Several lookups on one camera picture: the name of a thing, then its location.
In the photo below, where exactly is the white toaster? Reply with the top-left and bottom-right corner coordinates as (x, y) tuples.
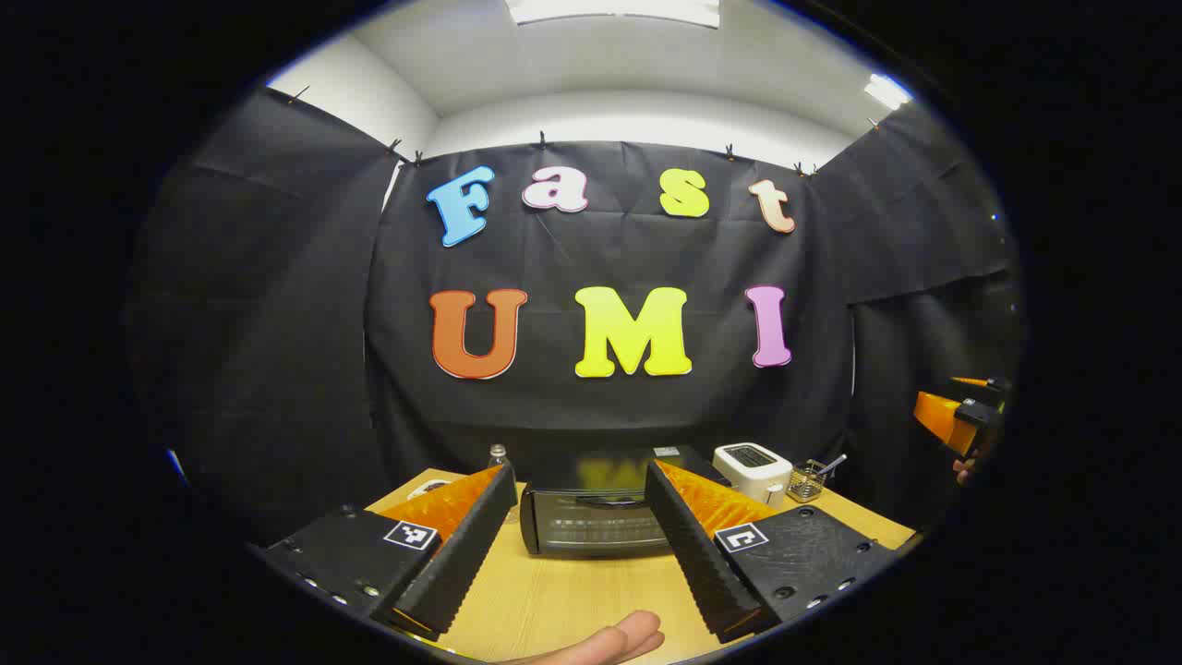
(713, 442), (793, 508)

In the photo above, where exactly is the small ceiling light panel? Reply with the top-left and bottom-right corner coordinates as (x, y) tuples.
(863, 74), (915, 112)

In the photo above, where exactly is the row of black cloth clips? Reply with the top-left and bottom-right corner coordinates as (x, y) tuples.
(286, 83), (883, 178)

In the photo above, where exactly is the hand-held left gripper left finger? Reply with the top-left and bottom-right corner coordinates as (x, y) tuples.
(261, 464), (518, 643)

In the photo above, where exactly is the black electric oven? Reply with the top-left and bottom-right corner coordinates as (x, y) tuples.
(519, 446), (730, 558)

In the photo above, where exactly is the black backdrop cloth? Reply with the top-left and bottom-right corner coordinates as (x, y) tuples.
(125, 88), (1026, 546)

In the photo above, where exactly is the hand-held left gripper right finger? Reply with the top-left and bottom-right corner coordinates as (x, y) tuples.
(644, 459), (901, 645)

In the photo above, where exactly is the large ceiling light panel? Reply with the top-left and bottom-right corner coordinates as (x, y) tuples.
(503, 0), (721, 29)

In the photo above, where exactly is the metal wire basket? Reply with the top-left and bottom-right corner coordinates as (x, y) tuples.
(788, 459), (827, 503)

